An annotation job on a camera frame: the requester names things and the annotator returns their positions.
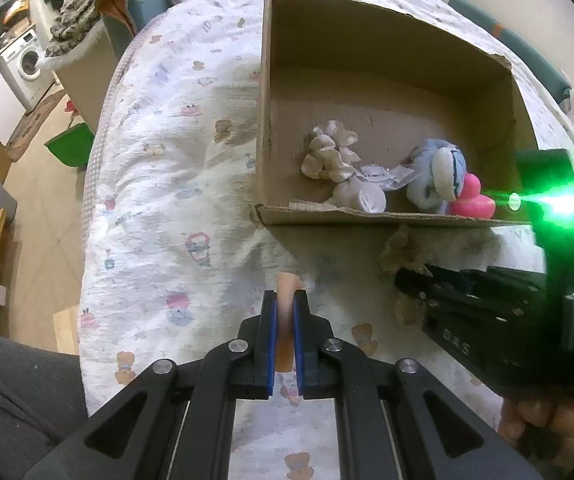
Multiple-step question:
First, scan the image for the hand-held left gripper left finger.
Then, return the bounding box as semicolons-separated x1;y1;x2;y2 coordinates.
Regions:
22;290;278;480

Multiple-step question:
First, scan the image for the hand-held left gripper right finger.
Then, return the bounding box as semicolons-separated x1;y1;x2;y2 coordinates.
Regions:
293;290;542;480

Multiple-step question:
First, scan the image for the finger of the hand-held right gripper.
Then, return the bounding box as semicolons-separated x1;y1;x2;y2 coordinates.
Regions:
396;265;548;294
419;291;548;320

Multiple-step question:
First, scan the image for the peach stick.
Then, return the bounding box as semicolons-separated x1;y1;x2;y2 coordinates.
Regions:
274;272;308;373

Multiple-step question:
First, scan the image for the beige brown plush toy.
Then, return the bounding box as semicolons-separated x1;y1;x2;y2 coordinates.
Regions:
379;225;430;328

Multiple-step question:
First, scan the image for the pink rubber duck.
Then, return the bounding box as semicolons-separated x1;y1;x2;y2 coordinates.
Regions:
449;173;496;220

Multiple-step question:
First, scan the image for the blue and white plush toy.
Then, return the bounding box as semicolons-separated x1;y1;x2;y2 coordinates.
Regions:
407;138;468;211

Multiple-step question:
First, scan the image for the white sock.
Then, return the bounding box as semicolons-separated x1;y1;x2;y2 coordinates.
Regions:
332;177;388;213

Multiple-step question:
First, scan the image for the clear plastic packet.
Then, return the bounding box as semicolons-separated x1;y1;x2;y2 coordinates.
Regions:
357;162;418;192

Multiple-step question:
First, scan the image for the cream plush toy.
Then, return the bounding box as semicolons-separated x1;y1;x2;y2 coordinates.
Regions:
301;120;360;182

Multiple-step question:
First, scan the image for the brown cardboard box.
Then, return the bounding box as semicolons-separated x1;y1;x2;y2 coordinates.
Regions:
249;0;540;228

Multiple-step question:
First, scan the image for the person's right hand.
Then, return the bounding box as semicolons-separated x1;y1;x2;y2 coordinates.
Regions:
497;390;574;461

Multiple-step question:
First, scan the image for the printed white bed sheet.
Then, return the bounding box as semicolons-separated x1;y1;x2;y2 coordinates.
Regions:
77;0;574;480

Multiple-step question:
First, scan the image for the light wooden panel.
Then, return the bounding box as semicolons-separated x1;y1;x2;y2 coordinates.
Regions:
53;305;80;356

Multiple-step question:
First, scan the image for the teal padded headboard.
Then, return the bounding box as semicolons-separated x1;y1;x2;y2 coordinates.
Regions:
447;0;572;106

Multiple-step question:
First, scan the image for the person's left trouser leg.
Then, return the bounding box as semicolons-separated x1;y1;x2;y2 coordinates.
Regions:
0;324;90;480

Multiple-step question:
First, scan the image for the green dustpan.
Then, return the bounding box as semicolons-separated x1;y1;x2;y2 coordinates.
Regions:
44;122;92;168

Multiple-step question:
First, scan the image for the brown floor mat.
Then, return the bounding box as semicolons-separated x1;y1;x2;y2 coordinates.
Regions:
7;89;68;161

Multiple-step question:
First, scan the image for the beige storage box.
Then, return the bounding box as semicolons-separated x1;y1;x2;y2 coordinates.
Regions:
54;35;128;126

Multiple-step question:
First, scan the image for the teal fleece cushion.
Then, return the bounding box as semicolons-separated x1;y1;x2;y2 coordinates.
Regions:
94;0;188;61

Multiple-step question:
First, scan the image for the white washing machine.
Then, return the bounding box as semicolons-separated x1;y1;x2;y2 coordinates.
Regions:
0;30;55;111

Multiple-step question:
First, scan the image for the patterned knit blanket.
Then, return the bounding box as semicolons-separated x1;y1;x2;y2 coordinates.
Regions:
42;0;252;58

